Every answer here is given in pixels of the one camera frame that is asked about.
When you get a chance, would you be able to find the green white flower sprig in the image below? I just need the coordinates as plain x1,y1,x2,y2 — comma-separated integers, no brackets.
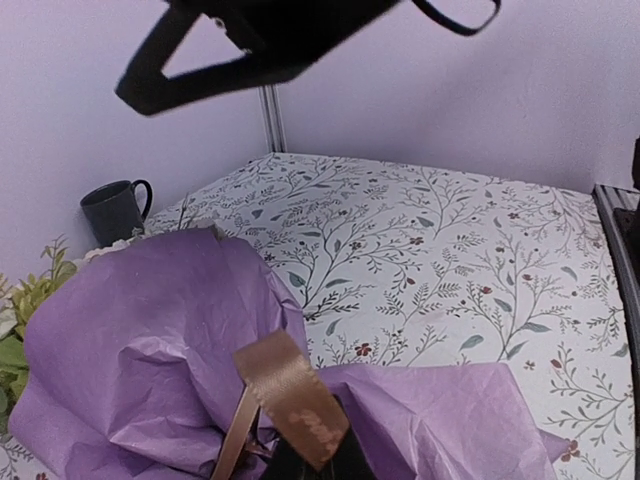
0,234,146,431

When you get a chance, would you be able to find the dark grey metal mug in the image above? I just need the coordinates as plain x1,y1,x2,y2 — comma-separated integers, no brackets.
80,179,153,247

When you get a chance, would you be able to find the purple pink wrapping paper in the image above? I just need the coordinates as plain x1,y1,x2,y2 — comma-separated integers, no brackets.
9,229,569,479

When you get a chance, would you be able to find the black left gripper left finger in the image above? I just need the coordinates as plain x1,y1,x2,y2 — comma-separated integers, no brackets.
264,439,313,480

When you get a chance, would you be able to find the right aluminium frame post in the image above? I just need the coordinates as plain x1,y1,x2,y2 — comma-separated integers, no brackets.
259,85,287,153

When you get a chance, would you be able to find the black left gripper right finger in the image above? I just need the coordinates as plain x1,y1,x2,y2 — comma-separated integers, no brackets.
324,426,373,480

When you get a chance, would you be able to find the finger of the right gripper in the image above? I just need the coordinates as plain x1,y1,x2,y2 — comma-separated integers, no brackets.
113,0,321,119

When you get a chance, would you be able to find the beige raffia ribbon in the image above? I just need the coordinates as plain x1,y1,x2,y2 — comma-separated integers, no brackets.
211,330,350,479

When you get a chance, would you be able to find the front aluminium rail base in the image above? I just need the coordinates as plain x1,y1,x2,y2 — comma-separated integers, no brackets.
592,134,640,361

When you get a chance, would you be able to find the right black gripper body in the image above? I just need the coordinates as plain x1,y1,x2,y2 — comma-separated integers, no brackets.
204,0,397,83

